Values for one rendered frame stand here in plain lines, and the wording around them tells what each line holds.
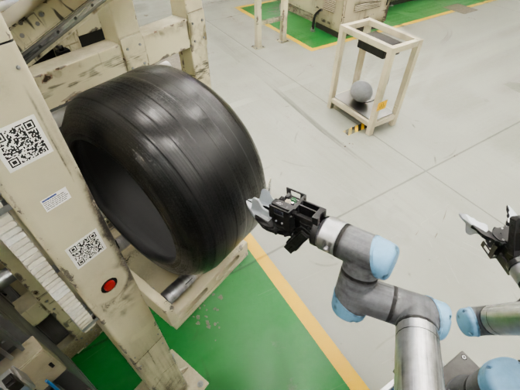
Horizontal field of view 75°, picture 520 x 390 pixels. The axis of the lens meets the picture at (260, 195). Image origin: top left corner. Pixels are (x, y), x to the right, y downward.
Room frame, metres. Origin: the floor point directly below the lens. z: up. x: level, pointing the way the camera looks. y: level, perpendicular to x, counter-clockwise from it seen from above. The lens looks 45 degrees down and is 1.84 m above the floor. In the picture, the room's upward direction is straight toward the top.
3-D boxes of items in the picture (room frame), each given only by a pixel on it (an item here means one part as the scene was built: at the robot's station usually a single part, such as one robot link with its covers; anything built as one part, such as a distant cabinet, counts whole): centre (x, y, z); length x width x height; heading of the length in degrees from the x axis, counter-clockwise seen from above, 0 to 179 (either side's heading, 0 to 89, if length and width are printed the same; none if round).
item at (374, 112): (2.92, -0.99, 0.40); 0.60 x 0.35 x 0.80; 32
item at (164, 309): (0.56, 0.41, 0.90); 0.40 x 0.03 x 0.10; 53
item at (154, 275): (0.70, 0.30, 0.80); 0.37 x 0.36 x 0.02; 53
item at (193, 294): (0.61, 0.19, 0.83); 0.36 x 0.09 x 0.06; 143
